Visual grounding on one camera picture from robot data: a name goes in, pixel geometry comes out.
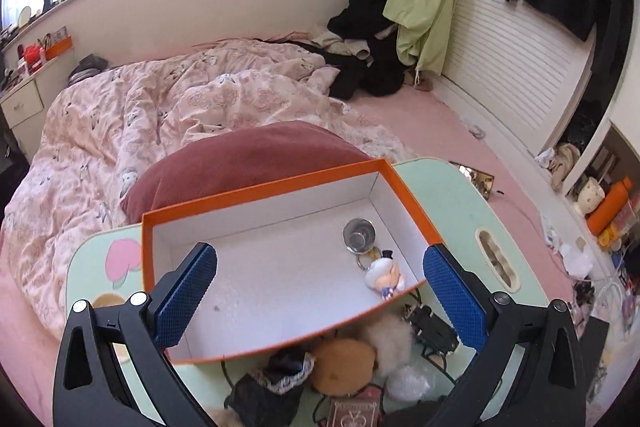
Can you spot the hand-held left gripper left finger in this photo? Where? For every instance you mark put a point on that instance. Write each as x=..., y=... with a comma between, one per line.
x=185, y=292

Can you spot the brown round plush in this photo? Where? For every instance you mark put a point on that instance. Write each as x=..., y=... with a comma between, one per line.
x=342, y=367

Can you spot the beige garment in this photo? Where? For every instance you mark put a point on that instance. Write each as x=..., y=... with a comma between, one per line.
x=340, y=42

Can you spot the red container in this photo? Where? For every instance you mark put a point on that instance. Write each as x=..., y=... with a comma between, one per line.
x=34, y=57

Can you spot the black toy car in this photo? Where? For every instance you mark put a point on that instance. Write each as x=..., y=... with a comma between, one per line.
x=432, y=329

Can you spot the white shelf alcove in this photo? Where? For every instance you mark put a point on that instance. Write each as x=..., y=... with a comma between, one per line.
x=620, y=142

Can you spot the white louvered cabinet door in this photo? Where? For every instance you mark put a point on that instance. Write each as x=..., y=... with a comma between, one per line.
x=500, y=57

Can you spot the small metal cup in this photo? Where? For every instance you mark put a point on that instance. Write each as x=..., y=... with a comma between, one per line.
x=359, y=237

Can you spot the grey fur pom-pom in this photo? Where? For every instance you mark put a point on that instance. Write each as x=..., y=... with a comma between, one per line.
x=387, y=342

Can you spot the green cartoon desktop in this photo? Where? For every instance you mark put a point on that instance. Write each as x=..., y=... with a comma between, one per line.
x=450, y=207

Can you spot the small orange organizer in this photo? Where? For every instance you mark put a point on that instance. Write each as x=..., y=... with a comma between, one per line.
x=59, y=48

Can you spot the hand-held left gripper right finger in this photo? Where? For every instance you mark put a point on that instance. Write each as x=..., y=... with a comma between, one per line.
x=455, y=297

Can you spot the orange bottle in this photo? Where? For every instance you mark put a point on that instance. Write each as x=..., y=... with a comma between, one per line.
x=607, y=207

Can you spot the black lace-trimmed cloth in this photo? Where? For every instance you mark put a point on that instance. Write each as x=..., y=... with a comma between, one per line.
x=260, y=392

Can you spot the dark folded clothes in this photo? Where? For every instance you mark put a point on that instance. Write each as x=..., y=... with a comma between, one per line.
x=87, y=68

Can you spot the white plastic bag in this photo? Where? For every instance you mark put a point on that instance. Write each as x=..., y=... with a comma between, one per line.
x=577, y=259

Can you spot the crumpled beige clothes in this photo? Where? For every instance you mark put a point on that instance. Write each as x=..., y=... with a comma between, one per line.
x=560, y=162

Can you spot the dark red pillow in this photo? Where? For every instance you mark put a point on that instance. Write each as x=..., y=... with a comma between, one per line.
x=240, y=157

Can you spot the round white mirror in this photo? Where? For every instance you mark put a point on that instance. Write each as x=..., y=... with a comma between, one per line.
x=24, y=15

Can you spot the pink floral duvet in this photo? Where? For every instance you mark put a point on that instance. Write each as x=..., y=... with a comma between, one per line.
x=125, y=117

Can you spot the white drawer cabinet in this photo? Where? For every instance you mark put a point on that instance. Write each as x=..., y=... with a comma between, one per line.
x=22, y=104

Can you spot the clear plastic wrap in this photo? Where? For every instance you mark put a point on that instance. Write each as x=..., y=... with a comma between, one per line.
x=410, y=382

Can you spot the brown card deck box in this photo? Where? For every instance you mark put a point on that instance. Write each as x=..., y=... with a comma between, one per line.
x=355, y=412

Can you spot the white dotted mug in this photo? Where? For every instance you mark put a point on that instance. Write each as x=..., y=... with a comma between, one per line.
x=590, y=194

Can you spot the orange cardboard box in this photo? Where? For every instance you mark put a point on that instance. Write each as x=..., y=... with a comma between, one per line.
x=280, y=272

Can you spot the black clothes pile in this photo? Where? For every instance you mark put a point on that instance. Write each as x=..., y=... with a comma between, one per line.
x=370, y=72

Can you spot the pink bed sheet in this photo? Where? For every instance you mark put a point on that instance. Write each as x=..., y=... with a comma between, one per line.
x=450, y=127

